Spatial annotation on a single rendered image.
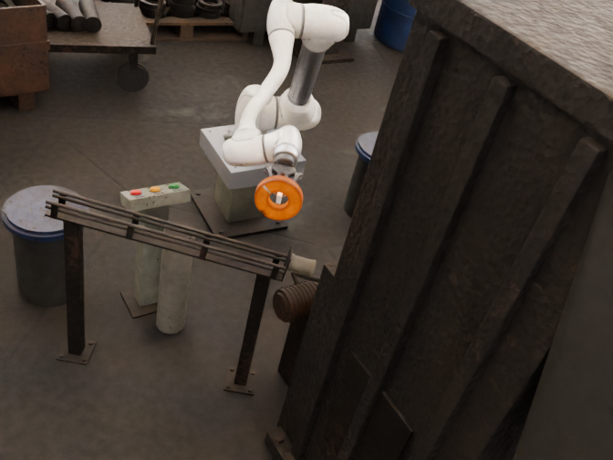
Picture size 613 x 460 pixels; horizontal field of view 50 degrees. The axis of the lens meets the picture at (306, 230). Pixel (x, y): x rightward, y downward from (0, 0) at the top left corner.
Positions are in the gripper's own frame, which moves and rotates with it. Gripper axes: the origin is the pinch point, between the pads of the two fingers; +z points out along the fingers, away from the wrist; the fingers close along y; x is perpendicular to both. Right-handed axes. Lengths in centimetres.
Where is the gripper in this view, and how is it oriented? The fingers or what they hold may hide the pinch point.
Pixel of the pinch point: (279, 193)
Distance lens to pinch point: 211.3
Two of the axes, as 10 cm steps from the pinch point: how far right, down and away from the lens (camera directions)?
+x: 2.0, -7.9, -5.8
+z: -0.5, 5.8, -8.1
